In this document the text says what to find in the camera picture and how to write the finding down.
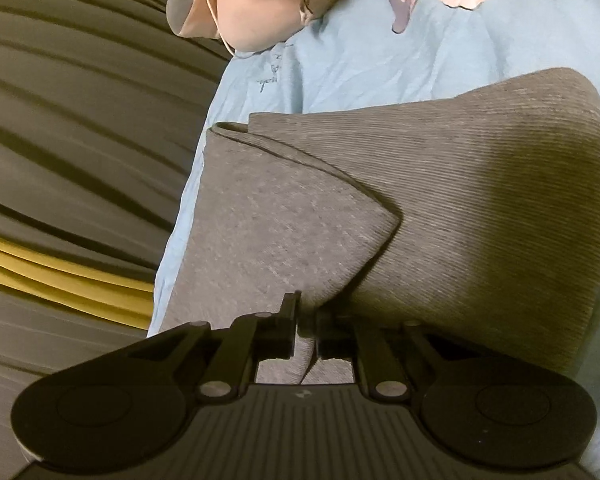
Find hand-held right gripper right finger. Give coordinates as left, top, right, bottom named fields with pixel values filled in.
left=316, top=308, right=487, bottom=404

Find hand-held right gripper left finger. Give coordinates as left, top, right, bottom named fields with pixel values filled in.
left=124, top=290, right=302, bottom=404

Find grey pants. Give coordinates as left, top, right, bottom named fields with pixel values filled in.
left=157, top=67, right=600, bottom=386

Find grey curtain with yellow stripe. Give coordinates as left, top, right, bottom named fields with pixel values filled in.
left=0, top=0, right=232, bottom=377

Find light blue printed bed sheet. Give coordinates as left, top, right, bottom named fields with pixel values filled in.
left=146, top=0, right=600, bottom=472

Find pink and grey plush toy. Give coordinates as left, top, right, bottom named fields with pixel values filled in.
left=166, top=0, right=381, bottom=52

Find white cable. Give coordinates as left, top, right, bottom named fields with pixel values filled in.
left=204, top=0, right=255, bottom=59

